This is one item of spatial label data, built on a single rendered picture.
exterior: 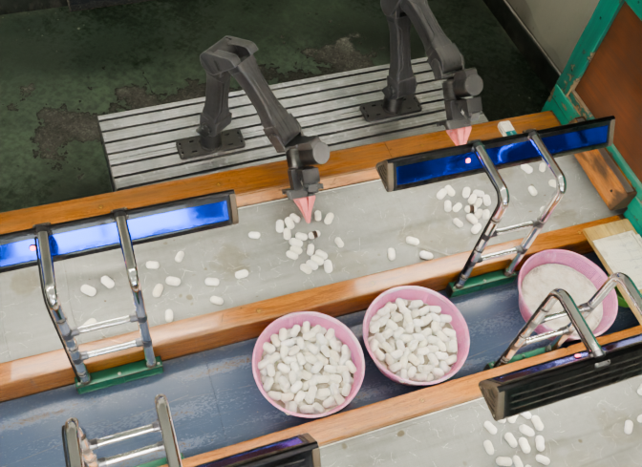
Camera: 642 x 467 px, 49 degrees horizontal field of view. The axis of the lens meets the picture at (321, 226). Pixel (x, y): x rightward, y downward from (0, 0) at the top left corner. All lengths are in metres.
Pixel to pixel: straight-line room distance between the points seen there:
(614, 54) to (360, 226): 0.85
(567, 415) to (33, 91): 2.51
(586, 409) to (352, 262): 0.68
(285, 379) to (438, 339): 0.40
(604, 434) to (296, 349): 0.76
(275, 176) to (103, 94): 1.46
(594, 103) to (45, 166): 2.06
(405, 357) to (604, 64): 1.02
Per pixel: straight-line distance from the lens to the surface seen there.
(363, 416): 1.67
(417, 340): 1.81
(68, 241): 1.51
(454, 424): 1.74
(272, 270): 1.84
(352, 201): 1.99
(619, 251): 2.11
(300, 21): 3.66
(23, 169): 3.07
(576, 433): 1.85
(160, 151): 2.16
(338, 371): 1.73
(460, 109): 1.96
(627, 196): 2.14
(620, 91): 2.17
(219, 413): 1.75
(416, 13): 2.06
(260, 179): 1.97
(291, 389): 1.70
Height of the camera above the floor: 2.32
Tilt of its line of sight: 55 degrees down
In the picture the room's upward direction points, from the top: 11 degrees clockwise
